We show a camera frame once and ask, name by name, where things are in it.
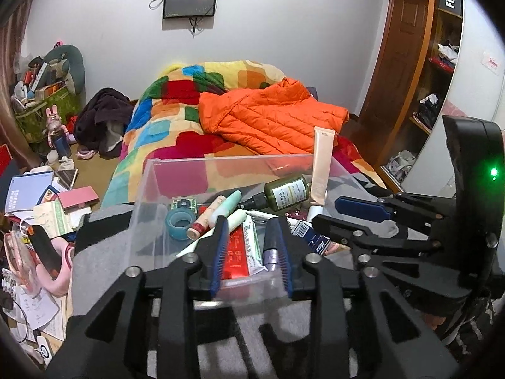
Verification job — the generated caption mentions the clear plastic storage box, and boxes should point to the clear plastic storage box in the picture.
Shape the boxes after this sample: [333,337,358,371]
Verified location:
[122,153,397,301]

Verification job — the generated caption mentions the orange down jacket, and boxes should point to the orange down jacket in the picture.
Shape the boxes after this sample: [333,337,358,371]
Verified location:
[198,78,350,155]

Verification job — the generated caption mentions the long beige tube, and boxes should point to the long beige tube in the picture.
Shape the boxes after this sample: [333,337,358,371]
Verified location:
[309,126,336,206]

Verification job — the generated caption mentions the dark green bottle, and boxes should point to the dark green bottle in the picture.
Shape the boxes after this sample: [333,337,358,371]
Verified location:
[237,174,312,212]

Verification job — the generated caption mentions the green storage bag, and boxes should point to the green storage bag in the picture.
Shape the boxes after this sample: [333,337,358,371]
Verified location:
[15,85,81,143]

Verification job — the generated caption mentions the black and orange object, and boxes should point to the black and orange object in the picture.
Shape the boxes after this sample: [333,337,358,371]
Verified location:
[29,225,64,271]

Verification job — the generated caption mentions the teal tape roll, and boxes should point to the teal tape roll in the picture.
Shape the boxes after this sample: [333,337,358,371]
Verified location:
[165,207,197,241]

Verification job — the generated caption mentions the beige tube with red label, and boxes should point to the beige tube with red label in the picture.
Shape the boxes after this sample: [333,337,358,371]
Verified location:
[186,195,227,241]

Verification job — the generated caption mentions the white wardrobe panel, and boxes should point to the white wardrobe panel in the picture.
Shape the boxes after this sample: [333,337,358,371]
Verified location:
[400,0,505,198]

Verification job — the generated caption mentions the dark clothes pile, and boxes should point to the dark clothes pile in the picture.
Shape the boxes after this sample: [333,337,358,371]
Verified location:
[75,88,135,156]

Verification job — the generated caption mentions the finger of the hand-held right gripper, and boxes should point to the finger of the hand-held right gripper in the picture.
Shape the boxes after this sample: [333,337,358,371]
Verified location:
[312,214,474,297]
[335,193,458,238]

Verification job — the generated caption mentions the colourful patchwork blanket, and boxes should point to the colourful patchwork blanket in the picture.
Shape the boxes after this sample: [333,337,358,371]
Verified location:
[100,60,387,210]

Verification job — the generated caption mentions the white shoes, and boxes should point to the white shoes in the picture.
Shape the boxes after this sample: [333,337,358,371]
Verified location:
[384,151,415,182]

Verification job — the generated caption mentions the grey chair seat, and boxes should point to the grey chair seat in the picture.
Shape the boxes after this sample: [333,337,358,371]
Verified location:
[67,174,435,379]

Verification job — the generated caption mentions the blue and white small box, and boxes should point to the blue and white small box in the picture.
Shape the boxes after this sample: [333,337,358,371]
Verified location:
[290,221,332,255]

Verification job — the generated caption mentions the pink slipper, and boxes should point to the pink slipper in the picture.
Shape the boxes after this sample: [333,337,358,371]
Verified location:
[39,241,75,295]

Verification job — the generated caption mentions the grey neck pillow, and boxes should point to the grey neck pillow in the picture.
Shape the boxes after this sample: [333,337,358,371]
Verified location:
[43,45,85,95]

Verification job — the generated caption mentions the mint green tube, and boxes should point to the mint green tube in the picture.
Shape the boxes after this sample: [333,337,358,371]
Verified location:
[213,190,242,219]

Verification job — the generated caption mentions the green and white book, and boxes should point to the green and white book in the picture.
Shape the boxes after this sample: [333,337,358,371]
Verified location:
[33,199,85,238]

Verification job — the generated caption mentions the brown curtain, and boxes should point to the brown curtain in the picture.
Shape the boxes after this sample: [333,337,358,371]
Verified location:
[0,8,32,154]

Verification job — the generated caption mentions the loose white papers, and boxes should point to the loose white papers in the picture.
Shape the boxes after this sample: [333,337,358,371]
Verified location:
[16,292,66,340]

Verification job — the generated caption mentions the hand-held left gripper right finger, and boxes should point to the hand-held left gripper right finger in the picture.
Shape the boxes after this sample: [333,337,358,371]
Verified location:
[264,217,460,379]

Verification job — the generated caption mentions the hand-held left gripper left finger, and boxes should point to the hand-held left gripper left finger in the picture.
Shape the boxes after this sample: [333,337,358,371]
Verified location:
[45,217,229,379]

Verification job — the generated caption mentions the purple mascara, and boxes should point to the purple mascara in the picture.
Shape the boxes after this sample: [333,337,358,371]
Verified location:
[262,225,279,272]

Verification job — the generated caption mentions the pink book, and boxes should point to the pink book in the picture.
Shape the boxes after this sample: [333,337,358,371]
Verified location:
[58,186,99,208]

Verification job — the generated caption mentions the brown wooden door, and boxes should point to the brown wooden door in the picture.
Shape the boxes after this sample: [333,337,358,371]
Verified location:
[357,0,440,166]

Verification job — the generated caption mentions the black wall monitor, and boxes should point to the black wall monitor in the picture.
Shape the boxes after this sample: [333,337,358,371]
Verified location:
[163,0,218,20]

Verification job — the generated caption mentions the pink bunny toy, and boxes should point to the pink bunny toy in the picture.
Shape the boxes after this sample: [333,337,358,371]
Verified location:
[46,105,72,159]

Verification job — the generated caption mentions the white toothpaste tube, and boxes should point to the white toothpaste tube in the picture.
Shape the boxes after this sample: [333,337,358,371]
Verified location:
[241,221,266,276]

